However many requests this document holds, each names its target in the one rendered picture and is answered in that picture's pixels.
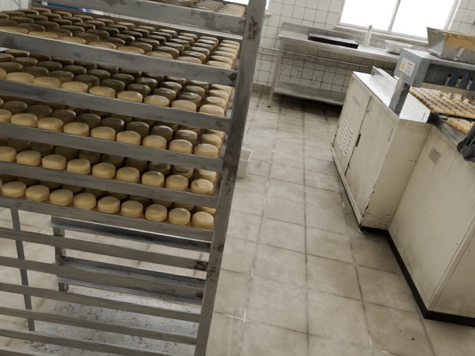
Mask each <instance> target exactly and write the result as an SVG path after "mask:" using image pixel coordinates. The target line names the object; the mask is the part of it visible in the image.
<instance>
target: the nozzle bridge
mask: <svg viewBox="0 0 475 356"><path fill-rule="evenodd" d="M456 68H457V73H456V75H455V77H454V78H453V76H454V74H455V72H456ZM467 70H469V73H468V75H467V77H466V74H467ZM449 73H451V74H452V75H451V79H452V78H453V80H452V81H450V82H449V84H448V86H444V84H445V80H446V78H447V77H448V75H449ZM394 75H395V76H397V77H398V78H399V79H398V81H397V84H396V87H395V89H394V92H393V95H392V99H391V101H390V103H389V108H390V109H391V110H392V111H393V112H395V113H400V114H401V111H402V108H403V106H404V103H405V100H406V97H407V95H408V93H409V89H410V87H413V88H427V89H431V90H439V91H443V92H448V93H456V94H460V95H468V96H472V97H475V84H474V85H471V87H470V89H469V90H466V89H465V88H466V86H467V83H468V82H469V81H470V78H471V77H472V78H474V79H473V82H472V84H473V83H474V82H475V65H474V64H467V63H462V62H458V61H450V60H446V59H440V58H437V57H435V56H433V55H431V54H429V52H422V51H417V50H412V49H405V48H402V51H401V54H400V56H399V60H398V62H397V66H396V68H395V70H394ZM460 76H462V81H463V80H464V78H465V77H466V79H465V81H464V82H463V83H461V84H460V85H459V87H458V88H455V84H456V82H457V80H458V78H459V77H460ZM451 79H450V80H451ZM462 81H461V82H462Z"/></svg>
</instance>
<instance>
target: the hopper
mask: <svg viewBox="0 0 475 356"><path fill-rule="evenodd" d="M426 30H427V37H428V48H429V54H431V55H433V56H435V57H437V58H440V59H446V60H450V61H458V62H462V63H467V64H474V65H475V35H472V34H468V33H463V32H456V31H451V30H444V29H440V28H432V27H428V26H426Z"/></svg>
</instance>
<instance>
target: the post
mask: <svg viewBox="0 0 475 356"><path fill-rule="evenodd" d="M266 4H267V0H248V4H247V13H246V18H245V26H244V32H243V36H242V45H241V50H240V59H239V64H238V69H237V78H236V83H235V92H234V96H233V105H232V110H231V116H230V124H229V129H228V137H227V143H226V147H225V156H224V161H223V170H222V175H221V184H220V189H219V194H218V203H217V207H216V216H215V221H214V226H213V235H212V240H211V248H210V254H209V262H208V267H207V272H206V281H205V286H204V295H203V300H202V305H201V313H200V318H199V327H198V332H197V341H196V346H195V351H194V356H205V355H206V348H207V343H208V339H209V331H210V327H211V320H212V315H213V308H214V303H215V298H216V291H217V287H218V279H219V275H220V270H221V263H222V258H223V250H224V246H225V239H226V234H227V230H228V222H229V218H230V210H231V206H232V202H233V194H234V189H235V182H236V177H237V173H238V165H239V161H240V154H241V149H242V142H243V137H244V132H245V125H246V121H247V113H248V109H249V104H250V97H251V92H252V84H253V80H254V72H255V69H256V64H257V56H258V52H259V44H260V40H261V36H262V28H263V24H264V16H265V11H266Z"/></svg>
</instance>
